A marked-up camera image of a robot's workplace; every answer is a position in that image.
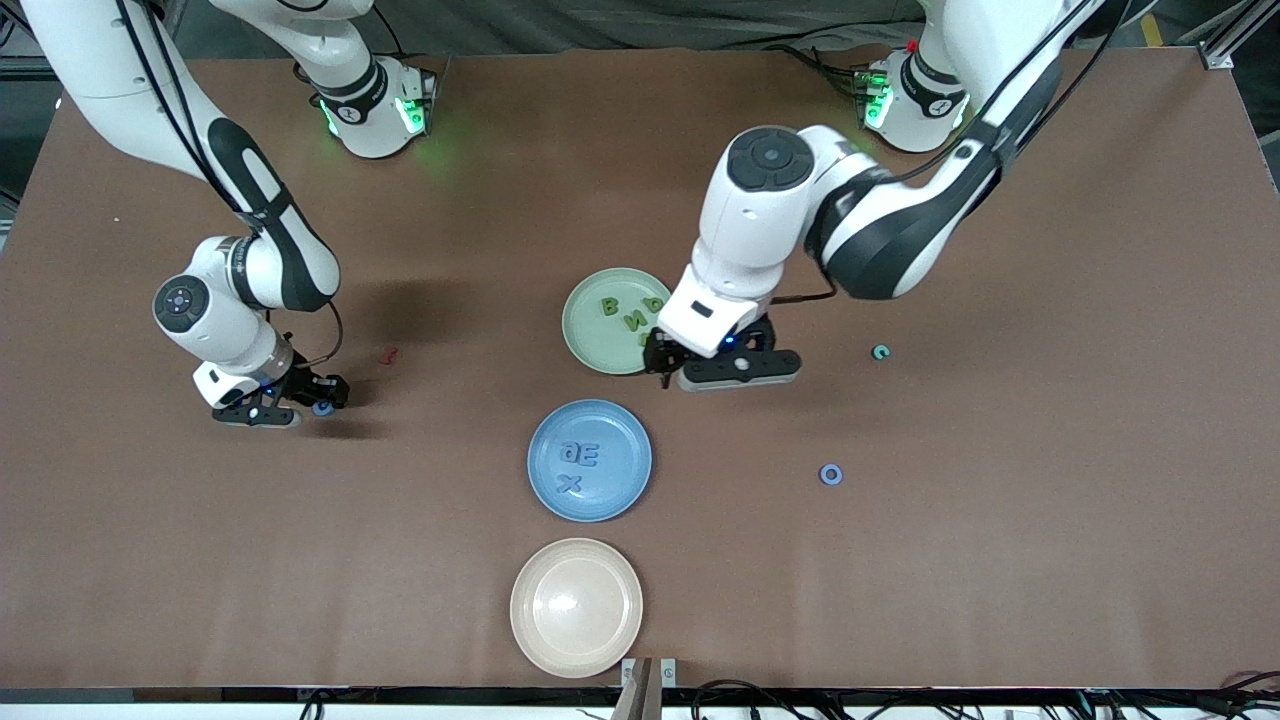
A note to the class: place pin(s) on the green letter N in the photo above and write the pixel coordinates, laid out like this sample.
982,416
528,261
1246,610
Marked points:
635,320

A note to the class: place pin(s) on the green letter P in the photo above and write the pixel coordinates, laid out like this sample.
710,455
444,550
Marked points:
648,304

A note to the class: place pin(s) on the green letter B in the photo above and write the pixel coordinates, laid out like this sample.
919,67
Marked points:
602,306

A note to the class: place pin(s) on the blue letter a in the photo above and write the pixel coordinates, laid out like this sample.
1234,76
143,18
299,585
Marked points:
570,453

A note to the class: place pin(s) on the blue letter X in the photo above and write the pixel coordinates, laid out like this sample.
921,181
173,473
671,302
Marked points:
570,487

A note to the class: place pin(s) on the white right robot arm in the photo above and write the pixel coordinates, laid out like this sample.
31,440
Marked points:
110,60

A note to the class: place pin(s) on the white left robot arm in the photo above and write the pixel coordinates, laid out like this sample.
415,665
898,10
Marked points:
760,230

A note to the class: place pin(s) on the green plate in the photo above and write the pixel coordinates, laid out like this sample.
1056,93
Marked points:
590,340

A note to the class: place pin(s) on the blue plate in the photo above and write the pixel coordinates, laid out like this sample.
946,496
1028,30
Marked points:
620,490

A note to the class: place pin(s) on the blue letter O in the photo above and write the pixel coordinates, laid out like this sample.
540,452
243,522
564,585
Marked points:
823,474

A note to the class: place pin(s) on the beige plate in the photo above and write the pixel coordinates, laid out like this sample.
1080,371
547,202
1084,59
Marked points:
576,608

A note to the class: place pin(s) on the grey fabric sheet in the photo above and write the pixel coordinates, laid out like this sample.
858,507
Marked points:
650,20

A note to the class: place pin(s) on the aluminium camera post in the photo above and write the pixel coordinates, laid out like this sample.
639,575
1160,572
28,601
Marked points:
645,695

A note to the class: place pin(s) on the aluminium frame profile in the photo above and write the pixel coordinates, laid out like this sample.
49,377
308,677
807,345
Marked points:
1225,45

